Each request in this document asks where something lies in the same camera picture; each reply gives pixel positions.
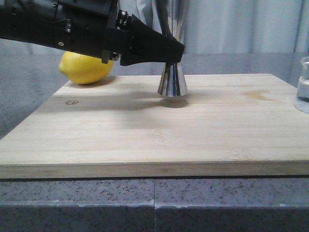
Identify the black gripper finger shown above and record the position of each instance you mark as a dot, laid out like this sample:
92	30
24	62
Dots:
147	45

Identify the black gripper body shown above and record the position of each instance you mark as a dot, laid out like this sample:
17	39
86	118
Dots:
71	25

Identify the steel cocktail jigger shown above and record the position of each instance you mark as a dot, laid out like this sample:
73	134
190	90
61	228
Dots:
172	17

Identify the clear glass beaker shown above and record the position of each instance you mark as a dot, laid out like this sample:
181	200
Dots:
302	94

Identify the yellow lemon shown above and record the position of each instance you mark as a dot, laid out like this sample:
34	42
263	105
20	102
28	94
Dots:
82	69

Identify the grey curtain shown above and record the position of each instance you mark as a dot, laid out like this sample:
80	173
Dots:
222	26

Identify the light wooden cutting board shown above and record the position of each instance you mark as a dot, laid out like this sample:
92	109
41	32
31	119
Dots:
228	124

